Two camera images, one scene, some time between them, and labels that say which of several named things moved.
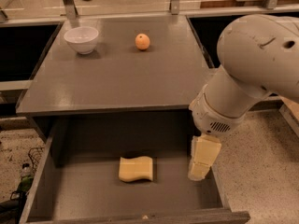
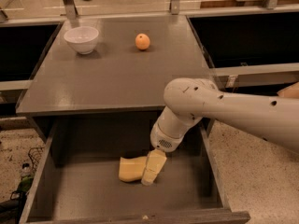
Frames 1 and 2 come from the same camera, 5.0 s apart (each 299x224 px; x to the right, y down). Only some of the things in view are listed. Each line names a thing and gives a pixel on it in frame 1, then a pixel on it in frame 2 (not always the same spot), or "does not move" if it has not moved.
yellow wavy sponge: x=135 y=168 does not move
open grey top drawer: x=77 y=179 does not move
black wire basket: x=35 y=154 does not move
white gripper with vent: x=212 y=117 to x=163 y=139
